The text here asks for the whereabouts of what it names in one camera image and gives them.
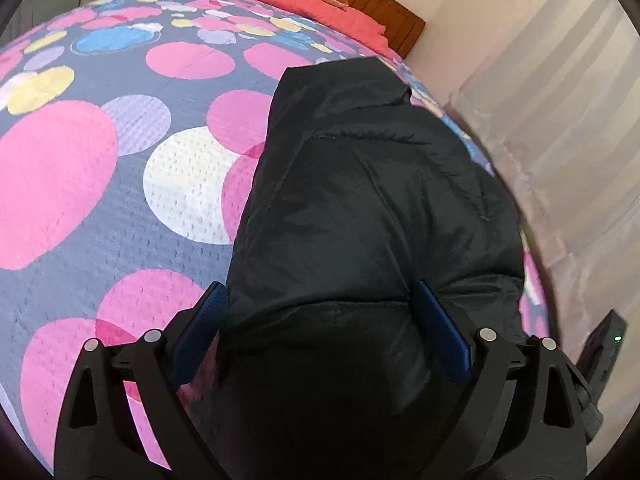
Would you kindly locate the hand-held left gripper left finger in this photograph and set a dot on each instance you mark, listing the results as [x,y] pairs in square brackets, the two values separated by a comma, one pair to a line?
[197,335]

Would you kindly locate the black puffer jacket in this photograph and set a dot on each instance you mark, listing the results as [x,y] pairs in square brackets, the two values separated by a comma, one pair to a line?
[375,200]

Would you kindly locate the beige curtain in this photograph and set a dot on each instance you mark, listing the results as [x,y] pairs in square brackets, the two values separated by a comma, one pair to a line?
[560,110]

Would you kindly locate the polka dot bedspread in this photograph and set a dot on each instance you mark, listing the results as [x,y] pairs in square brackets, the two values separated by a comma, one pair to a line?
[75,185]

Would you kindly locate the coral pink quilt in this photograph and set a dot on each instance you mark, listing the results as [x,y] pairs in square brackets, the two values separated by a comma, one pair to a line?
[320,7]

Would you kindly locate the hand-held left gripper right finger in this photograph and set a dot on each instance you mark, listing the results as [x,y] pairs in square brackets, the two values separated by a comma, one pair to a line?
[445,330]

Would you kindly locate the wooden headboard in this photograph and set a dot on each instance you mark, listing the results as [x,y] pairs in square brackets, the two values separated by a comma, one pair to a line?
[390,15]

